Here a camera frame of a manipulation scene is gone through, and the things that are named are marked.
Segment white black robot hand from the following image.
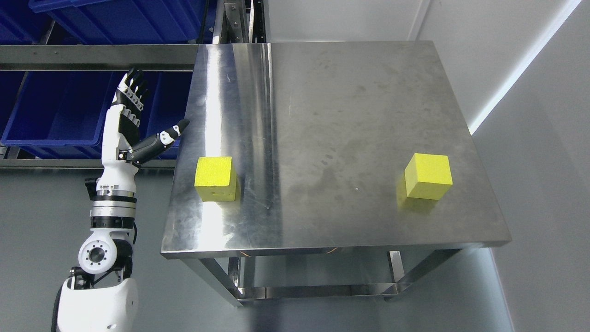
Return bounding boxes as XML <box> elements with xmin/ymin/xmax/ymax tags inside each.
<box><xmin>101</xmin><ymin>69</ymin><xmax>190</xmax><ymax>172</ymax></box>

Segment blue bin upper left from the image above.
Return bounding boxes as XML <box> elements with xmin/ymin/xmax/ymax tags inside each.
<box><xmin>28</xmin><ymin>0</ymin><xmax>217</xmax><ymax>45</ymax></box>

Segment blue bin mid left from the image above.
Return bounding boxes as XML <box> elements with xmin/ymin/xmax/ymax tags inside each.
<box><xmin>1</xmin><ymin>71</ymin><xmax>192</xmax><ymax>159</ymax></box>

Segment stainless steel table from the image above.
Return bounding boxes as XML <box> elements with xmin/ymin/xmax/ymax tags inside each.
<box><xmin>160</xmin><ymin>41</ymin><xmax>512</xmax><ymax>306</ymax></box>

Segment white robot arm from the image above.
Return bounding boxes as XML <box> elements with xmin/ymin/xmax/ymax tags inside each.
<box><xmin>50</xmin><ymin>178</ymin><xmax>139</xmax><ymax>332</ymax></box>

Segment yellow foam block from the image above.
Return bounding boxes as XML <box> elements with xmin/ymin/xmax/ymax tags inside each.
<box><xmin>404</xmin><ymin>153</ymin><xmax>454</xmax><ymax>200</ymax></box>
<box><xmin>194</xmin><ymin>157</ymin><xmax>238</xmax><ymax>202</ymax></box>

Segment metal shelf rack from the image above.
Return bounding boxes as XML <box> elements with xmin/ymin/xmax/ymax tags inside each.
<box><xmin>0</xmin><ymin>0</ymin><xmax>269</xmax><ymax>170</ymax></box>

